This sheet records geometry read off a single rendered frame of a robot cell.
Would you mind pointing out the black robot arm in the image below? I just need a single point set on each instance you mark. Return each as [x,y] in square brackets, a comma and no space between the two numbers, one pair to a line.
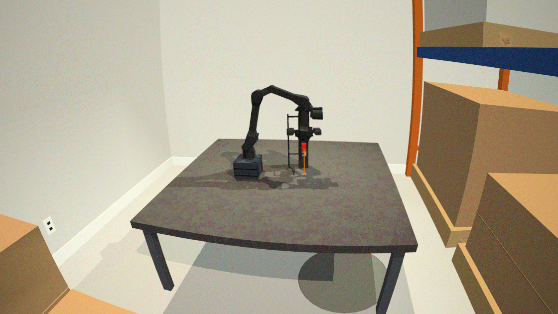
[303,114]

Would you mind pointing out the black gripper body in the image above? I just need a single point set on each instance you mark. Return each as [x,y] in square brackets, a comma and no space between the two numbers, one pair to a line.
[291,131]

